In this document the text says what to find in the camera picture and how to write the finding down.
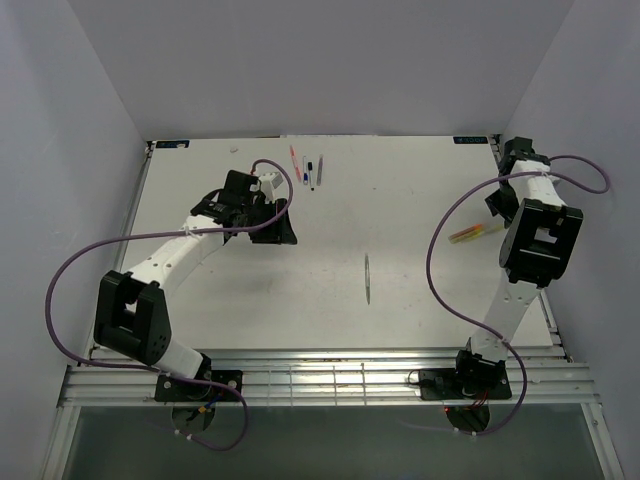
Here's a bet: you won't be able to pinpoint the left blue corner label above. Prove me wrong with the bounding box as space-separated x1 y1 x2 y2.
155 140 190 149

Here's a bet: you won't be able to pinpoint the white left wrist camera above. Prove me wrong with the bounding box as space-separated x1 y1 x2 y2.
258 172 284 203

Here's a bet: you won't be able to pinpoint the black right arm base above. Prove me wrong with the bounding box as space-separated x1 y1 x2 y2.
417 368 512 400

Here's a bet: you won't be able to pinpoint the orange highlighter pen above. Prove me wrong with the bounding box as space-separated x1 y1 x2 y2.
448 224 484 244

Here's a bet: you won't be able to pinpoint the yellow highlighter pen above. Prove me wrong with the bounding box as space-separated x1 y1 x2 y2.
449 230 483 244

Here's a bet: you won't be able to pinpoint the red gel pen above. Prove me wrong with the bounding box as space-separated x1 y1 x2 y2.
289 145 303 183

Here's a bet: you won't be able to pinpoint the purple gel pen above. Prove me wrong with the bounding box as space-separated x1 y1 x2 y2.
316 154 324 186

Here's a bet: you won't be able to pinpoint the green gel pen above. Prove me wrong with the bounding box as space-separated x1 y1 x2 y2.
364 253 371 305

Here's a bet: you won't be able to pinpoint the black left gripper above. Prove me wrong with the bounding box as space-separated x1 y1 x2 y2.
241 198 298 245

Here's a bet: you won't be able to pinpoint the blue corner label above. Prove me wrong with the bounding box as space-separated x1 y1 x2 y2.
155 140 190 149
452 136 489 145

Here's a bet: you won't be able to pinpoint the black gel pen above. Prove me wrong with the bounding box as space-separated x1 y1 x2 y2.
306 161 315 191

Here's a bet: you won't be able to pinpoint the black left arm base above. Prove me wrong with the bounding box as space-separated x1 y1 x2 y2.
153 370 244 404

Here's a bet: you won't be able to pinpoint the yellow gel pen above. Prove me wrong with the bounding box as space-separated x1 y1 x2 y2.
481 223 507 234

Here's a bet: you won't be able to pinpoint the aluminium front frame rails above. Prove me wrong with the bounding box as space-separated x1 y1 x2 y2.
58 346 600 407

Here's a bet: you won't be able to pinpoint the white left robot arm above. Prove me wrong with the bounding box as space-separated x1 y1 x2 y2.
93 167 297 400

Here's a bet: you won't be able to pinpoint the right blue corner label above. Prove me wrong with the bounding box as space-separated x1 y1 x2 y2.
452 136 489 145

